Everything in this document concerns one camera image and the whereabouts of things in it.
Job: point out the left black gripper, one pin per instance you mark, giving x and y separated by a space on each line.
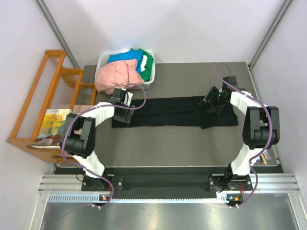
123 115

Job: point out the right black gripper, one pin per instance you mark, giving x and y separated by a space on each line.
215 108

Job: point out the black t-shirt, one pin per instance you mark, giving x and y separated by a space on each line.
181 112

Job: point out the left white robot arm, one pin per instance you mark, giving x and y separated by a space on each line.
78 136

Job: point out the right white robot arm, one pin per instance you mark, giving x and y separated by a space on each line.
261 130

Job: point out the pink t-shirt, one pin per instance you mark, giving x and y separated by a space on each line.
117 74

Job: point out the green t-shirt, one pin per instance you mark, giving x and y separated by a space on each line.
144 63

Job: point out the white laundry basket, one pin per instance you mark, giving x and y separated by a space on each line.
104 57

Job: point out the blue t-shirt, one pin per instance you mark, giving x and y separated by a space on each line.
129 55

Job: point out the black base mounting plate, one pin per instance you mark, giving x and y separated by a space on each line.
163 182

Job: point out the pack of markers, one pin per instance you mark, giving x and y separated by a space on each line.
263 159

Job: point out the orange wooden rack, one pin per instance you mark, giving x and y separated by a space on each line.
54 86

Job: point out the yellow book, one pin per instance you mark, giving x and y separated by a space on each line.
51 129

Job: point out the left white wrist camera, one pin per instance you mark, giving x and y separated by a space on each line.
128 97

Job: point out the white slotted cable duct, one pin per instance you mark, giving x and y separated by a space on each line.
98 198

